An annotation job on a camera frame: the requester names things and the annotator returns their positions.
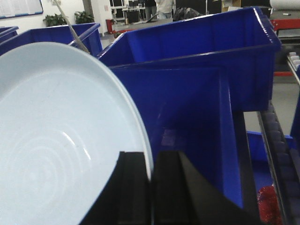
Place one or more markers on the light blue plate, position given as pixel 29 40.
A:
pixel 64 119

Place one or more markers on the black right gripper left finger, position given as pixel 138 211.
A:
pixel 125 199

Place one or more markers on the red mesh object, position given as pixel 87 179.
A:
pixel 268 206

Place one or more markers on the white notice board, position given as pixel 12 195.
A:
pixel 17 8

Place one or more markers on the blue plastic bin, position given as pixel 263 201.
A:
pixel 187 78
pixel 87 32
pixel 7 33

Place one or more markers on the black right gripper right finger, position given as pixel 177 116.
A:
pixel 182 196

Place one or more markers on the black roller conveyor rail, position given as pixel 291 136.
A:
pixel 284 166

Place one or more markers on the middle blue plastic bin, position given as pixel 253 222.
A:
pixel 87 32

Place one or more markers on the person in white shirt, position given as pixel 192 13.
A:
pixel 164 8

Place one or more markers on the left blue plastic bin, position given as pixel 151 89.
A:
pixel 7 33

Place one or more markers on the right blue plastic bin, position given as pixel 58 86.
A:
pixel 187 78

